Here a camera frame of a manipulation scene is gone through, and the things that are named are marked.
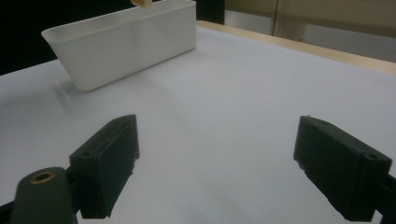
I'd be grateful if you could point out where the dark curtain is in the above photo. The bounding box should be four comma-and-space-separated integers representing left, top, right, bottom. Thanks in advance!
0, 0, 226, 77

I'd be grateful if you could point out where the white table cover sheet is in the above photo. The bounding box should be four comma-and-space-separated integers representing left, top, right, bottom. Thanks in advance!
0, 26, 396, 224

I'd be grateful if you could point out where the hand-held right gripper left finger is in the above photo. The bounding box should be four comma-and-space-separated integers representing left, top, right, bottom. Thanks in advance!
68, 114, 140, 219

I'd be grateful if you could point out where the beige wooden shelf unit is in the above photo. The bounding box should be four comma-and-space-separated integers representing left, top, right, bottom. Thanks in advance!
224, 0, 396, 63

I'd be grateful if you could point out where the white plastic bin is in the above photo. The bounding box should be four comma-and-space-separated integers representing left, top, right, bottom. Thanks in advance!
41, 0, 198, 92

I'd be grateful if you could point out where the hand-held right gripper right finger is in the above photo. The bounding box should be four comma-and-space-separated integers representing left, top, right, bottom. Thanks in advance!
292, 115, 393, 222

